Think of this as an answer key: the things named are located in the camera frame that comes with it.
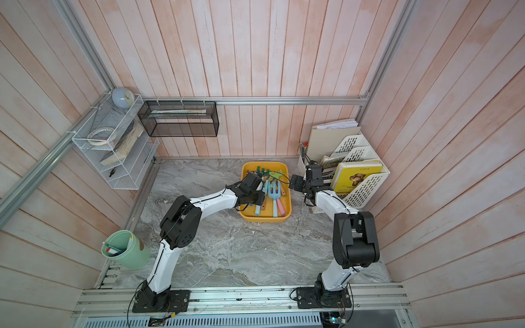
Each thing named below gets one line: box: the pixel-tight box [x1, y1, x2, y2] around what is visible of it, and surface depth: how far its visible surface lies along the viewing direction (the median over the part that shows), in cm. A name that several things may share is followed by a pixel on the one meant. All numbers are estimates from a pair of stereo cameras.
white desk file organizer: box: [298, 130, 391, 211], surface depth 88 cm
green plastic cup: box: [101, 229, 152, 270], surface depth 78 cm
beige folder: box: [306, 118, 361, 164], surface depth 95 cm
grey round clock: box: [111, 87, 135, 110], surface depth 83 cm
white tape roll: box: [86, 127, 117, 146], surface depth 75 cm
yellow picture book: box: [333, 161, 384, 197], surface depth 84 cm
